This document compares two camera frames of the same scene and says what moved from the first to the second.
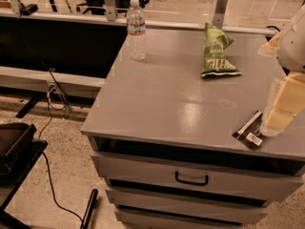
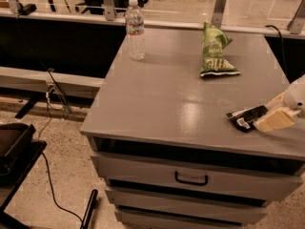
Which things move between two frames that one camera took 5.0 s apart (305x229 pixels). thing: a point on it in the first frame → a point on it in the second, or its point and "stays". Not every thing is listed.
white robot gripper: (294, 50) → (295, 96)
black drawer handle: (192, 182) stays
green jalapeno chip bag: (215, 61) stays
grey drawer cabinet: (163, 135) stays
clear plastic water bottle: (135, 25) stays
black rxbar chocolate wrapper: (251, 133) → (244, 118)
